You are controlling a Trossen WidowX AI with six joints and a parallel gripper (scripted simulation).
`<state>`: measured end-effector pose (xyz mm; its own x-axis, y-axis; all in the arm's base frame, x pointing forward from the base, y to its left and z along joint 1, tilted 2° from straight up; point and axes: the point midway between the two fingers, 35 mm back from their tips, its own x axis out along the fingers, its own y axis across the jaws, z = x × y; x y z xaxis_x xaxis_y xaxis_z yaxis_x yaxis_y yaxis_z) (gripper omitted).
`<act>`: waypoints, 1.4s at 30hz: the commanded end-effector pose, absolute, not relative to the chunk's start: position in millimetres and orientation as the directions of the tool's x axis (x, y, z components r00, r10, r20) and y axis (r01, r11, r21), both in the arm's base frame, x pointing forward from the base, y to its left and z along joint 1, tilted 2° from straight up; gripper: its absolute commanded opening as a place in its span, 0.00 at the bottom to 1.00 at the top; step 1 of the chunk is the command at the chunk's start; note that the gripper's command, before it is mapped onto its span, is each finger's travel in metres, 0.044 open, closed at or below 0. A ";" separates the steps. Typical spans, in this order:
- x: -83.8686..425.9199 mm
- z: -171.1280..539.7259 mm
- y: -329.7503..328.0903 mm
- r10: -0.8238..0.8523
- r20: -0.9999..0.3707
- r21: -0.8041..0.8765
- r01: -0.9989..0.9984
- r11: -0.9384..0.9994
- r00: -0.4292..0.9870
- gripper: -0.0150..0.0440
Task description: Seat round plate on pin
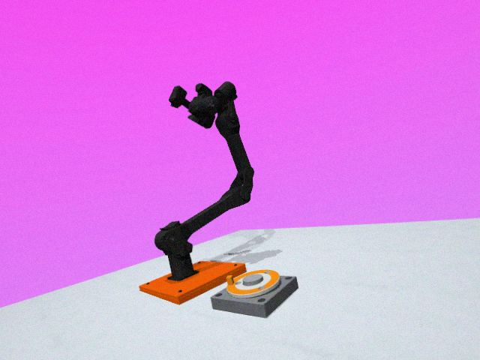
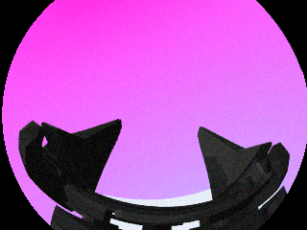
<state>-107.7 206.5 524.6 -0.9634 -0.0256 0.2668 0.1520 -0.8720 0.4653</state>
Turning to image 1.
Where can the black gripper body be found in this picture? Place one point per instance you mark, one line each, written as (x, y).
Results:
(178, 98)

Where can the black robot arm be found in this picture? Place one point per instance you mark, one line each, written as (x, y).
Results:
(172, 239)

